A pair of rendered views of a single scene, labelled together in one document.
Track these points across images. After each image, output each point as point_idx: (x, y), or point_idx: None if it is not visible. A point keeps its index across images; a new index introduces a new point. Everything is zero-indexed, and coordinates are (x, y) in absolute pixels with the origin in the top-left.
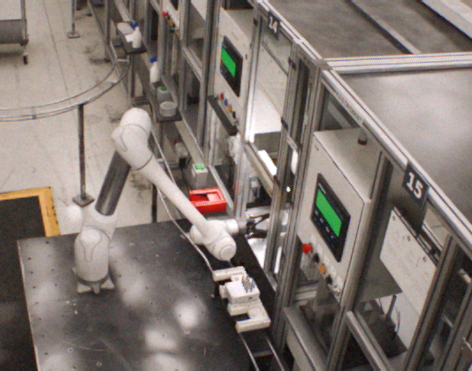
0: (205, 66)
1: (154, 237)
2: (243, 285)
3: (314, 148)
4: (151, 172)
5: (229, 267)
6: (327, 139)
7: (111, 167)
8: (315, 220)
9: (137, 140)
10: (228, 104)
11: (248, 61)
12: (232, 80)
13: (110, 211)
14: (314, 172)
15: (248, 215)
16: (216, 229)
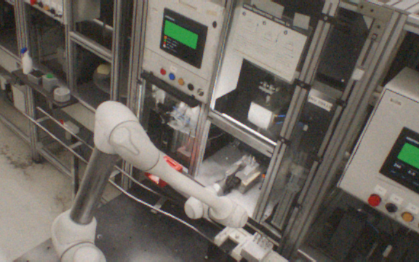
0: (118, 46)
1: (114, 218)
2: (257, 243)
3: (388, 102)
4: (161, 168)
5: (195, 221)
6: (404, 89)
7: (94, 173)
8: (393, 173)
9: (145, 137)
10: (175, 78)
11: (220, 28)
12: (190, 53)
13: (92, 217)
14: (385, 126)
15: (225, 175)
16: (226, 201)
